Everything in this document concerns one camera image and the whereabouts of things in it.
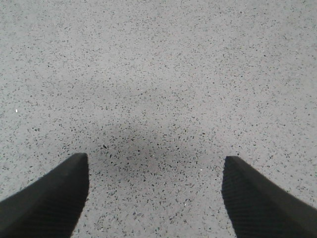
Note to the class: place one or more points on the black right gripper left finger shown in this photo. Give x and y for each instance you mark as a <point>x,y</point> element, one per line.
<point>51,206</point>

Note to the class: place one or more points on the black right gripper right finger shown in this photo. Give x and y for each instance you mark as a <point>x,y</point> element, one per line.
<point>257,208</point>

